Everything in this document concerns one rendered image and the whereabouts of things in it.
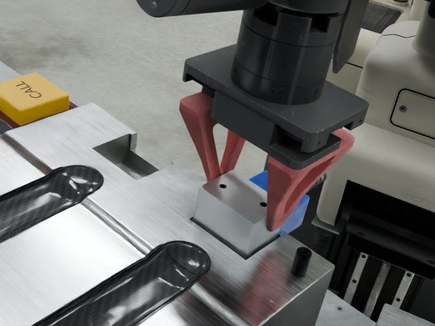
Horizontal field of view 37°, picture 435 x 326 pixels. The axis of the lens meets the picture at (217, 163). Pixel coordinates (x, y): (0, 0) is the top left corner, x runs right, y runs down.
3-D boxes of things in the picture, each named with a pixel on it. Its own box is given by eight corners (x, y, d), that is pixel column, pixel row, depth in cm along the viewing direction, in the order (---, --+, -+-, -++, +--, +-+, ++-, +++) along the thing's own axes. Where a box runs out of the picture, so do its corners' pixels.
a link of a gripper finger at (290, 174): (270, 267, 41) (305, 142, 36) (189, 209, 44) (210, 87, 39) (329, 225, 45) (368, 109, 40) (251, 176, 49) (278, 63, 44)
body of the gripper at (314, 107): (305, 162, 36) (340, 41, 32) (177, 86, 41) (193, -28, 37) (364, 129, 41) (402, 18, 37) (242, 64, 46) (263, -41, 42)
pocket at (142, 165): (131, 167, 56) (134, 130, 54) (174, 197, 53) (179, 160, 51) (89, 185, 53) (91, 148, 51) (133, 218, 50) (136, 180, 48)
